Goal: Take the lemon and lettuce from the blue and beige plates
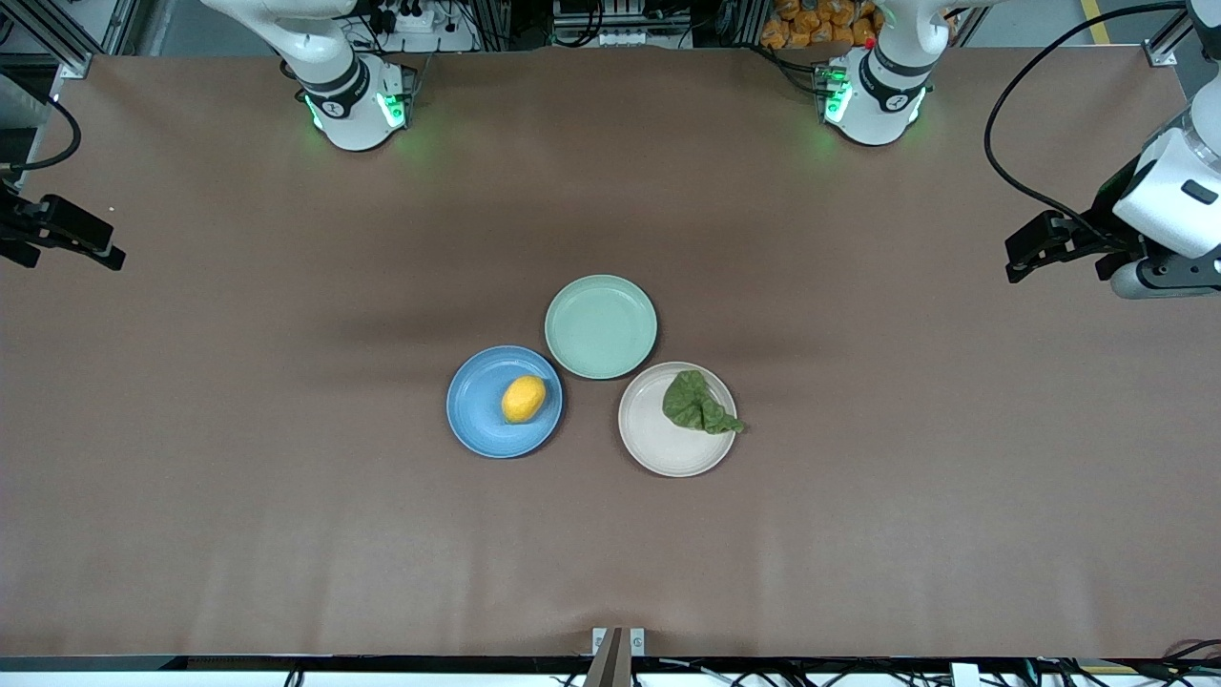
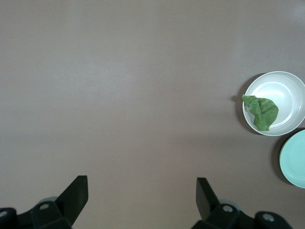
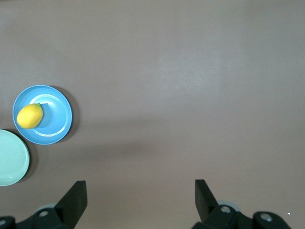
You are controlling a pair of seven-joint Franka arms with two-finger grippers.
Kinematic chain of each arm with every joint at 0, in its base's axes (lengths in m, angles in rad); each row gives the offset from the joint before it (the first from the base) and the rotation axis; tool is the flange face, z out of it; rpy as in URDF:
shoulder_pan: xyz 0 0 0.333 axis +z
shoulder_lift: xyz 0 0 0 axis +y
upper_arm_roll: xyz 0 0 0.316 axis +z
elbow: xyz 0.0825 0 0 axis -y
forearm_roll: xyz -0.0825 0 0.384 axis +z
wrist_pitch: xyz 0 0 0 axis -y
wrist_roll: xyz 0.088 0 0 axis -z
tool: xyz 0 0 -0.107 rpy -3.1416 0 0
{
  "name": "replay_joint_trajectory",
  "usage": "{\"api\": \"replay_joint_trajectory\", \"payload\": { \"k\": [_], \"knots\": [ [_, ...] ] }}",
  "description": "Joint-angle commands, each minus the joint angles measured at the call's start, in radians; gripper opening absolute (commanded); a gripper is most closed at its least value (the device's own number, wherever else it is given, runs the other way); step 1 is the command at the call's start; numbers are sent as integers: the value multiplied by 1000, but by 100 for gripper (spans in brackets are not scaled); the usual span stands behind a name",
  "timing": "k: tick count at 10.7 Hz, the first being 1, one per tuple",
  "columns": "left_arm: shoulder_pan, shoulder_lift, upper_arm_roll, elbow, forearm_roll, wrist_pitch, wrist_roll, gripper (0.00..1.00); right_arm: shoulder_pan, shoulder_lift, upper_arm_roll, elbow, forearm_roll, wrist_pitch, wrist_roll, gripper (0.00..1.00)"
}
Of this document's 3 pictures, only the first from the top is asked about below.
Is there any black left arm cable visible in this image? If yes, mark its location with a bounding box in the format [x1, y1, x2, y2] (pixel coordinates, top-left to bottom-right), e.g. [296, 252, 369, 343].
[983, 2, 1190, 239]

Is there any yellow lemon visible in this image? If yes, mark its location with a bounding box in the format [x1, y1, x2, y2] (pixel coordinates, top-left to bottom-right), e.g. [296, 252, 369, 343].
[501, 375, 548, 425]

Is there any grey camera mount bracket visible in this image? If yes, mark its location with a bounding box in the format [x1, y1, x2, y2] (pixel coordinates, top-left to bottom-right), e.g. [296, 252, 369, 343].
[584, 627, 647, 687]

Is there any beige plate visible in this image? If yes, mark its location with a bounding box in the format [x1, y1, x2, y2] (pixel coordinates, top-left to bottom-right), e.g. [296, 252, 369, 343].
[618, 362, 738, 478]

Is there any blue plate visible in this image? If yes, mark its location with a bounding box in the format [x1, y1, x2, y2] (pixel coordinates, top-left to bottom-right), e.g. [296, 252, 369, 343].
[446, 345, 564, 460]

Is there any pile of orange fruit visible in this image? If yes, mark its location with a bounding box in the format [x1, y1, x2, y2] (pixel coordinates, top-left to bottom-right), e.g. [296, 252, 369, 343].
[760, 0, 883, 51]

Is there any aluminium frame profile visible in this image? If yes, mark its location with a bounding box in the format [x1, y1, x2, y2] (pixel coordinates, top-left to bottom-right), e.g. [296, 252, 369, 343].
[1143, 0, 1221, 70]
[0, 0, 139, 79]

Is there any green lettuce leaf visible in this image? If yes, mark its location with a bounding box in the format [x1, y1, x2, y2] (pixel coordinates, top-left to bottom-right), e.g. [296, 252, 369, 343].
[662, 370, 746, 436]

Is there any white power strip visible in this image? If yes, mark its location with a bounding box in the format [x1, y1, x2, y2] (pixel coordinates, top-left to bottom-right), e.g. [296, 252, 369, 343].
[367, 0, 451, 35]

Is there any brown table cover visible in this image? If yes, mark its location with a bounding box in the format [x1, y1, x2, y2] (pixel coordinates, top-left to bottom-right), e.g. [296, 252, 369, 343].
[0, 46, 1221, 659]

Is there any green plate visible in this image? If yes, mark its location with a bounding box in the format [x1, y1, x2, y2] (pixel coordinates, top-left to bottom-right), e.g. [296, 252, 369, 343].
[545, 275, 659, 381]

